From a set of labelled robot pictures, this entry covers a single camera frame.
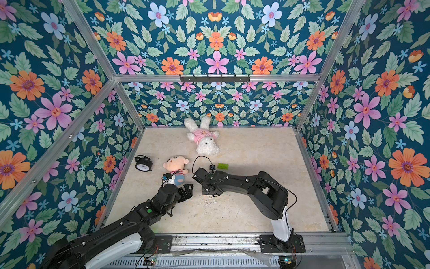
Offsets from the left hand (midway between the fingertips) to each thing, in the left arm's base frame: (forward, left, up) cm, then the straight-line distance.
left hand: (190, 187), depth 83 cm
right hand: (0, -10, -8) cm, 13 cm away
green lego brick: (+15, -18, -7) cm, 25 cm away
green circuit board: (-33, -42, -10) cm, 55 cm away
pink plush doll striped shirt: (+14, +9, +1) cm, 16 cm away
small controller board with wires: (-28, +18, -9) cm, 35 cm away
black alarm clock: (+17, +28, 0) cm, 32 cm away
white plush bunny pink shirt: (+32, -6, +2) cm, 32 cm away
